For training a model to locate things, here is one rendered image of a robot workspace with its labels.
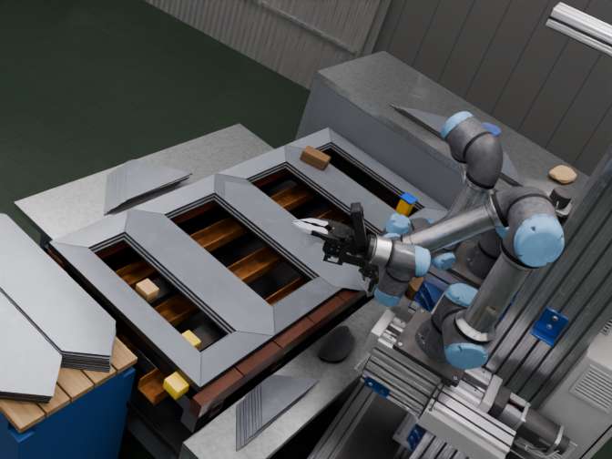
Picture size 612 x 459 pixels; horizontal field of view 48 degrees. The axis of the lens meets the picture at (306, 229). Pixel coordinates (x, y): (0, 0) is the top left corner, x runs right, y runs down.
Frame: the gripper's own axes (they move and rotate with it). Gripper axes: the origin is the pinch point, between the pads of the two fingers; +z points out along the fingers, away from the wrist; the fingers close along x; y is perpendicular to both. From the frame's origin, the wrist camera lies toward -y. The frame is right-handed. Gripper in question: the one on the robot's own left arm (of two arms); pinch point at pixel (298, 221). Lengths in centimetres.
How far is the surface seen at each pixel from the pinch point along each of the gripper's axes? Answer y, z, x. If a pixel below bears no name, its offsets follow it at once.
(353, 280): 53, -34, 62
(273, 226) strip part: 51, -1, 81
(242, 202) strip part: 49, 13, 90
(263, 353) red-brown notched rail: 61, -5, 19
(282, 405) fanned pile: 73, -15, 11
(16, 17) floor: 98, 201, 356
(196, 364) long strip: 61, 15, 7
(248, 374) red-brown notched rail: 64, -1, 11
